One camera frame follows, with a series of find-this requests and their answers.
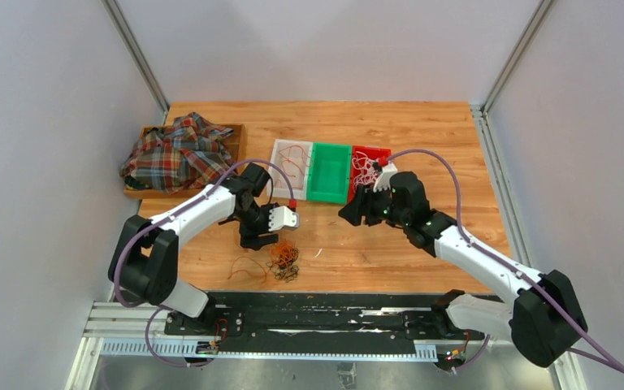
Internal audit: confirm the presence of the white cable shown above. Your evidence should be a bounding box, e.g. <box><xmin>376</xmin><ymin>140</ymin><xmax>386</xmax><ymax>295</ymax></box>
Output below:
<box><xmin>350</xmin><ymin>150</ymin><xmax>384</xmax><ymax>190</ymax></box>

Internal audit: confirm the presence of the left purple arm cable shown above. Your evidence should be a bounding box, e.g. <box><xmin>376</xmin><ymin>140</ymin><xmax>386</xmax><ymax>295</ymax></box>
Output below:
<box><xmin>112</xmin><ymin>158</ymin><xmax>298</xmax><ymax>369</ymax></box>

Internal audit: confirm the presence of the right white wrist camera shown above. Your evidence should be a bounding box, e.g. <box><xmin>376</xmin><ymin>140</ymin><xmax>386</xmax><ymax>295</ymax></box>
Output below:
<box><xmin>372</xmin><ymin>162</ymin><xmax>398</xmax><ymax>193</ymax></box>

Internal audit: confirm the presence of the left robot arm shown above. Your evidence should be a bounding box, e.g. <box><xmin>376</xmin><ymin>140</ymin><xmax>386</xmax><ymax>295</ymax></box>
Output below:
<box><xmin>108</xmin><ymin>158</ymin><xmax>300</xmax><ymax>336</ymax></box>

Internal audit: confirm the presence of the plaid flannel shirt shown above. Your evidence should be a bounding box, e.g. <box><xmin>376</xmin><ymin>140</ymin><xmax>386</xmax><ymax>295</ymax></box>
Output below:
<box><xmin>119</xmin><ymin>112</ymin><xmax>234</xmax><ymax>194</ymax></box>

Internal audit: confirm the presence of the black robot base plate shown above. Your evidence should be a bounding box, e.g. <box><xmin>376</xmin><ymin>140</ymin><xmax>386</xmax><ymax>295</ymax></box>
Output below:
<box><xmin>138</xmin><ymin>292</ymin><xmax>484</xmax><ymax>362</ymax></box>

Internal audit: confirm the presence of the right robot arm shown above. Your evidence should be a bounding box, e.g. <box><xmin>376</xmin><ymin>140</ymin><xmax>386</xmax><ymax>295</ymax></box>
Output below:
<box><xmin>338</xmin><ymin>172</ymin><xmax>588</xmax><ymax>367</ymax></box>

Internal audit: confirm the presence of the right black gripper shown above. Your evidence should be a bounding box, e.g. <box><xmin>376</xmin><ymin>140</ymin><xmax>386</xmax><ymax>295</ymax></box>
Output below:
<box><xmin>338</xmin><ymin>181</ymin><xmax>409</xmax><ymax>228</ymax></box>

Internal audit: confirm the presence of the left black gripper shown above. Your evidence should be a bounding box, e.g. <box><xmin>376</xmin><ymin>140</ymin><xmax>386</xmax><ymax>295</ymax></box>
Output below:
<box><xmin>236</xmin><ymin>203</ymin><xmax>280</xmax><ymax>251</ymax></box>

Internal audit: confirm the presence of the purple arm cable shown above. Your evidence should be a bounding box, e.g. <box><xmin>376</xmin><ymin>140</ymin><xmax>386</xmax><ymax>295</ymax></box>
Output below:
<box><xmin>379</xmin><ymin>149</ymin><xmax>624</xmax><ymax>379</ymax></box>
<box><xmin>112</xmin><ymin>158</ymin><xmax>298</xmax><ymax>369</ymax></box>

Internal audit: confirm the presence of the green plastic bin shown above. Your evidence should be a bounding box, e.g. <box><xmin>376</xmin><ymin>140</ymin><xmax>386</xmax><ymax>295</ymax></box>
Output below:
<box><xmin>306</xmin><ymin>142</ymin><xmax>352</xmax><ymax>204</ymax></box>

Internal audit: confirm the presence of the cable bundle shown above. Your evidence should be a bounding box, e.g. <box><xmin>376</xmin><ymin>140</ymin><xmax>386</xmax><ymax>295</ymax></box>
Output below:
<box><xmin>266</xmin><ymin>239</ymin><xmax>301</xmax><ymax>284</ymax></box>

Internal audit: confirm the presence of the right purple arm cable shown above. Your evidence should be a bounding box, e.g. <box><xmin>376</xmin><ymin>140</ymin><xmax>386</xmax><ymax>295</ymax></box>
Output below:
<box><xmin>379</xmin><ymin>149</ymin><xmax>624</xmax><ymax>379</ymax></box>

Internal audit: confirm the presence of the aluminium frame rail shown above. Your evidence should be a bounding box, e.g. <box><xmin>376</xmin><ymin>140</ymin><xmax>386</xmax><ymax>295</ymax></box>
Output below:
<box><xmin>67</xmin><ymin>292</ymin><xmax>587</xmax><ymax>389</ymax></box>

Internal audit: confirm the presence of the white plastic bin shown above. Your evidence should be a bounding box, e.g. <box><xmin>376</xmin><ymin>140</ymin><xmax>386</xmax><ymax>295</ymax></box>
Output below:
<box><xmin>266</xmin><ymin>139</ymin><xmax>313</xmax><ymax>201</ymax></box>

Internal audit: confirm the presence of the wooden tray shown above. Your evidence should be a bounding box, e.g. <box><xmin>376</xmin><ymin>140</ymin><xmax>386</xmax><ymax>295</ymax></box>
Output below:
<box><xmin>123</xmin><ymin>123</ymin><xmax>247</xmax><ymax>200</ymax></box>

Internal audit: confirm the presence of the red plastic bin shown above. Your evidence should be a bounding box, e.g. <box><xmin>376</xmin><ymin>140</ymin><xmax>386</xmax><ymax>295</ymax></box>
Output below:
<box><xmin>347</xmin><ymin>145</ymin><xmax>392</xmax><ymax>202</ymax></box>

